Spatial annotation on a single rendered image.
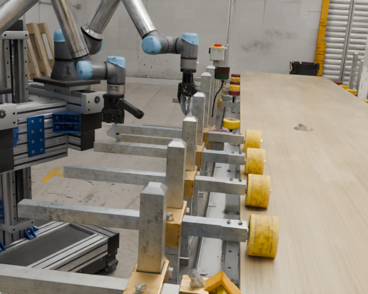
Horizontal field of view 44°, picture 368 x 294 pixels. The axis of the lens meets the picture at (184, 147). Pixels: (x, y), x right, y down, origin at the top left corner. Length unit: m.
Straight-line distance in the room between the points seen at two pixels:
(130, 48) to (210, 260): 8.49
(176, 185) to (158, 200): 0.26
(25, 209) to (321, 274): 0.59
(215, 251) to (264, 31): 8.32
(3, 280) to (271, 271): 0.46
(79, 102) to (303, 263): 1.44
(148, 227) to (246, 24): 9.01
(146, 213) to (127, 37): 9.15
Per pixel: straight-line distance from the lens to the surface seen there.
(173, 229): 0.87
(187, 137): 1.14
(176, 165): 0.90
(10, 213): 2.28
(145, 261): 0.70
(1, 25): 1.77
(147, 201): 0.66
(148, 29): 1.95
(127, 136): 1.92
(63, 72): 2.19
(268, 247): 0.88
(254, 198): 1.11
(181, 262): 1.26
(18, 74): 2.16
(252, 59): 9.63
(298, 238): 1.03
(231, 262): 1.47
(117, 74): 1.86
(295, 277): 0.88
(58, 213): 0.96
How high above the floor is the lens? 1.34
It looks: 16 degrees down
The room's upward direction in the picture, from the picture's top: 3 degrees clockwise
